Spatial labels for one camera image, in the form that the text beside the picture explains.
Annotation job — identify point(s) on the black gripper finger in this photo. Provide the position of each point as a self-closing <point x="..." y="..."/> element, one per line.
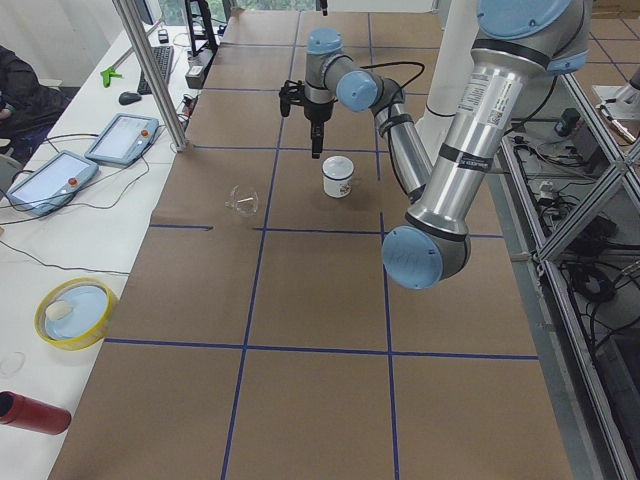
<point x="314" y="148"/>
<point x="319" y="148"/>

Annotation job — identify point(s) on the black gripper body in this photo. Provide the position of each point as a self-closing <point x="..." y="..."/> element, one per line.
<point x="316" y="112"/>

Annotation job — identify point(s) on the white mug lid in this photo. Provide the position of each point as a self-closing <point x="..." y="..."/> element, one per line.
<point x="337" y="167"/>

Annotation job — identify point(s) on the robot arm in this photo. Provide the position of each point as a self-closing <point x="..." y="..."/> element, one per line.
<point x="491" y="51"/>

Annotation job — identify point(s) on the white enamel mug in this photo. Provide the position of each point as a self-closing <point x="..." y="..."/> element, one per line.
<point x="337" y="188"/>

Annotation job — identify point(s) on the black monitor stand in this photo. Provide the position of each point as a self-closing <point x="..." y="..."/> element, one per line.
<point x="199" y="22"/>

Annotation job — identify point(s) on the grey power adapter box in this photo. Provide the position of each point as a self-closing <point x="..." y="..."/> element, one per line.
<point x="195" y="77"/>

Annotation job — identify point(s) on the far teach pendant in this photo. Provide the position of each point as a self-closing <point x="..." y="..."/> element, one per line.
<point x="123" y="140"/>

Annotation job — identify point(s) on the teach pendant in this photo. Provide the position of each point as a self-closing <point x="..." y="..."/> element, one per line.
<point x="53" y="184"/>
<point x="123" y="140"/>

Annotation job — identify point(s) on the grey computer mouse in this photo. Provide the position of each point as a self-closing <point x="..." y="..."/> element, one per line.
<point x="128" y="98"/>

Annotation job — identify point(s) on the green plastic clip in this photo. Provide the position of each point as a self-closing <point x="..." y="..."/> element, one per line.
<point x="108" y="75"/>

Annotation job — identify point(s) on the near teach pendant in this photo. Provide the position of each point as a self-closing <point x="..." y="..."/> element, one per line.
<point x="53" y="184"/>

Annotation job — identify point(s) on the seated person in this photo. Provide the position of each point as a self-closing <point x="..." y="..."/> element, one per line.
<point x="29" y="110"/>

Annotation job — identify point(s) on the yellow rimmed bowl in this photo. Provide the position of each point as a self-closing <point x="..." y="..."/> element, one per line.
<point x="76" y="314"/>

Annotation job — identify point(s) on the clear glass dish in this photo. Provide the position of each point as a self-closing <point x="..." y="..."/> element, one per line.
<point x="11" y="363"/>

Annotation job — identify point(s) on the red cylinder bottle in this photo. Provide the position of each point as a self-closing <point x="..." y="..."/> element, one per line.
<point x="30" y="414"/>

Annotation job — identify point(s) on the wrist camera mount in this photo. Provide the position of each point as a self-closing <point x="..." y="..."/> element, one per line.
<point x="292" y="93"/>

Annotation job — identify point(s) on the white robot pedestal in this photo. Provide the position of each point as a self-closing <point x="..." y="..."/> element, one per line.
<point x="454" y="63"/>

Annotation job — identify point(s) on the aluminium frame post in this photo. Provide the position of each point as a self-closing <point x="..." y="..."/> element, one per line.
<point x="138" y="38"/>

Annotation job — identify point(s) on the aluminium side rail frame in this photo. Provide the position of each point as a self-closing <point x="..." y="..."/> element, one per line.
<point x="571" y="186"/>

